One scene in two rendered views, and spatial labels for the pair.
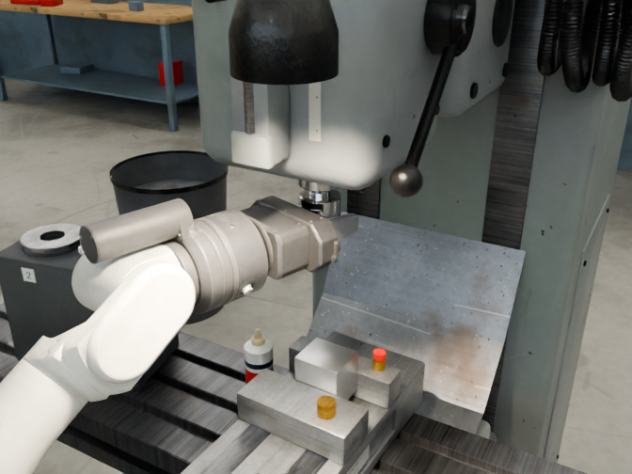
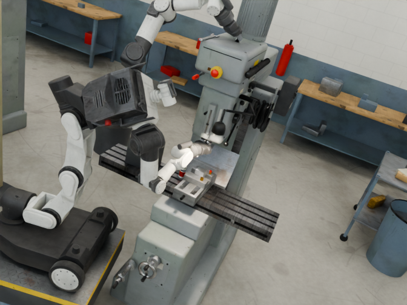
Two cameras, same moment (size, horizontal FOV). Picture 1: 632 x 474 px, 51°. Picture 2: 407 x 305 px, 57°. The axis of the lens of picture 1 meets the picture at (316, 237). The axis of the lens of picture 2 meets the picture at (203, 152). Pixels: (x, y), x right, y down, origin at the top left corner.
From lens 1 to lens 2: 1.61 m
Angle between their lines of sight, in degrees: 14
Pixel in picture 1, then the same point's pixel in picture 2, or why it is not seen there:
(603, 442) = not seen: hidden behind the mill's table
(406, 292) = (212, 160)
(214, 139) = (195, 131)
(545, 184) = (246, 141)
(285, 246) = (203, 150)
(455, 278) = (223, 158)
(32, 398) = (171, 167)
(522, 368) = (234, 180)
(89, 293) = (175, 154)
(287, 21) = (221, 129)
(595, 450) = not seen: hidden behind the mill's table
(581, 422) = not seen: hidden behind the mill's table
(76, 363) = (178, 164)
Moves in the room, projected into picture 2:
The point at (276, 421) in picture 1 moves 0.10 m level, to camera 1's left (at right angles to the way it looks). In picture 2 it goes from (191, 180) to (176, 178)
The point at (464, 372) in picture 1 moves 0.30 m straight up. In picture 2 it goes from (222, 178) to (234, 142)
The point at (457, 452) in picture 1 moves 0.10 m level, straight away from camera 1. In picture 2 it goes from (221, 192) to (222, 184)
